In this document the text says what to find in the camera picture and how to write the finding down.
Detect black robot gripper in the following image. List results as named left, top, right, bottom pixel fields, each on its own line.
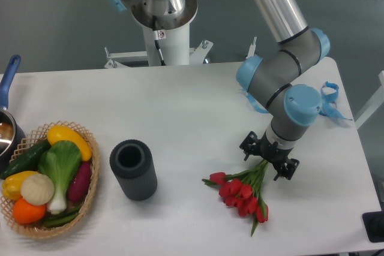
left=239, top=131, right=300, bottom=181

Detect red tulip bouquet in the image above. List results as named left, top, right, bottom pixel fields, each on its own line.
left=202, top=160, right=269, bottom=234

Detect dark grey ribbed vase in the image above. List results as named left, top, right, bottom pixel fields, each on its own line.
left=109, top=139, right=158, bottom=201

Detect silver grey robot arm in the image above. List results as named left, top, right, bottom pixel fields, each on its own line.
left=110, top=0, right=330, bottom=179

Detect blue ribbon strip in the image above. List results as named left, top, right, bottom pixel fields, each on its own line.
left=240, top=88, right=269, bottom=114

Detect tangled blue ribbon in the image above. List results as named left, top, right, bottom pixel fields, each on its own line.
left=319, top=82, right=352, bottom=121

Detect black device at edge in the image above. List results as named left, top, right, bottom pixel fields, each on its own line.
left=362, top=211, right=383, bottom=243

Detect purple sweet potato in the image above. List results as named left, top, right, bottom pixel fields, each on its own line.
left=67, top=162, right=92, bottom=203

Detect green bok choy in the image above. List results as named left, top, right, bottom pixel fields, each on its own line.
left=38, top=140, right=82, bottom=215

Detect yellow squash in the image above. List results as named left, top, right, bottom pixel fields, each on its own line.
left=47, top=125, right=92, bottom=161

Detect woven wicker basket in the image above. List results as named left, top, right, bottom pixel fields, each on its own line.
left=1, top=121, right=100, bottom=239

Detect green bean pods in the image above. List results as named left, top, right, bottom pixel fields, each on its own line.
left=43, top=206, right=81, bottom=228

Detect cream garlic bulb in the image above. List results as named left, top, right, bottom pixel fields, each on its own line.
left=20, top=173, right=55, bottom=206

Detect dark green cucumber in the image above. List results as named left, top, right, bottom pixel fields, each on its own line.
left=1, top=139, right=51, bottom=180

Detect yellow bell pepper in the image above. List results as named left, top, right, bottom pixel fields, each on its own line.
left=2, top=171, right=38, bottom=201

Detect white frame at right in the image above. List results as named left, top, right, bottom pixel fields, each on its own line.
left=355, top=71, right=383, bottom=129

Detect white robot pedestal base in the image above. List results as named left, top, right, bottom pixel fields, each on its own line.
left=104, top=0, right=214, bottom=68

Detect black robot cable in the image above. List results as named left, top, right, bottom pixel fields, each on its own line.
left=151, top=16, right=167, bottom=67

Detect blue handled saucepan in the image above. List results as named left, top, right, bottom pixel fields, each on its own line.
left=1, top=55, right=25, bottom=173

